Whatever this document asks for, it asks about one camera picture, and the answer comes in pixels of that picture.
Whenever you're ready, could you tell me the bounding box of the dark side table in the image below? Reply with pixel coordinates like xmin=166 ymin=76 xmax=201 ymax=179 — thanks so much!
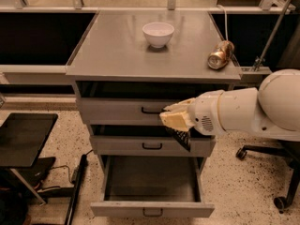
xmin=0 ymin=112 xmax=58 ymax=205

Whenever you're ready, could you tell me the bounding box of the black pole on floor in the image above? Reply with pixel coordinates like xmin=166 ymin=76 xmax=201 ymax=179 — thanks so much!
xmin=64 ymin=155 xmax=87 ymax=225

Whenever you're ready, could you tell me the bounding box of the white ceramic bowl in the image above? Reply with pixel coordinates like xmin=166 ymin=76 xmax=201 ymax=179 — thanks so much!
xmin=142 ymin=22 xmax=174 ymax=48

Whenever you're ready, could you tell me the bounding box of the top grey drawer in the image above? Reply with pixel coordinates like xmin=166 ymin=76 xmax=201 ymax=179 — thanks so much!
xmin=76 ymin=81 xmax=228 ymax=126

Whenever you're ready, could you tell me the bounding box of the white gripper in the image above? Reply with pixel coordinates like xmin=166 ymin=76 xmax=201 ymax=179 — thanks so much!
xmin=159 ymin=90 xmax=225 ymax=136

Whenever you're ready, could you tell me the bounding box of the metal clamp rod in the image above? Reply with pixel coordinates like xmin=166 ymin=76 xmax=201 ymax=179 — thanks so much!
xmin=251 ymin=0 xmax=292 ymax=71

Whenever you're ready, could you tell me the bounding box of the middle grey drawer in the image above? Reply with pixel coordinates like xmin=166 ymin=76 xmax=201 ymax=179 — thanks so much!
xmin=90 ymin=125 xmax=216 ymax=157

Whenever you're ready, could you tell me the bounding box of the gold soda can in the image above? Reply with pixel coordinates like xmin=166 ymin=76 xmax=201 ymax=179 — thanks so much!
xmin=207 ymin=40 xmax=234 ymax=69

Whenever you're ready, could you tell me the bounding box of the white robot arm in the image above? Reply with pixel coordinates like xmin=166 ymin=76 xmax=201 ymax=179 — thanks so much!
xmin=160 ymin=69 xmax=300 ymax=142

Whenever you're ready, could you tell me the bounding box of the black office chair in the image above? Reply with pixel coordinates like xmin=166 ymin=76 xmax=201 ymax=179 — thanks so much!
xmin=235 ymin=139 xmax=300 ymax=214

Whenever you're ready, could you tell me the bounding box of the grey drawer cabinet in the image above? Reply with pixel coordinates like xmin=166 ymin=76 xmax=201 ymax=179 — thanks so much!
xmin=65 ymin=8 xmax=243 ymax=167

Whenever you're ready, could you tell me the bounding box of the bottom grey drawer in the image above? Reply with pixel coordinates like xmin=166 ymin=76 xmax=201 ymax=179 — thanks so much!
xmin=91 ymin=156 xmax=214 ymax=218

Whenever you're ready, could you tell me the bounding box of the white cable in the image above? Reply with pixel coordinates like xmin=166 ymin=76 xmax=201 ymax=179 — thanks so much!
xmin=217 ymin=4 xmax=229 ymax=41

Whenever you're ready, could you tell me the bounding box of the grey drawer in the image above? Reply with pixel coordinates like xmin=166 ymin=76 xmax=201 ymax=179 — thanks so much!
xmin=76 ymin=81 xmax=228 ymax=126
xmin=91 ymin=156 xmax=214 ymax=218
xmin=90 ymin=125 xmax=216 ymax=157

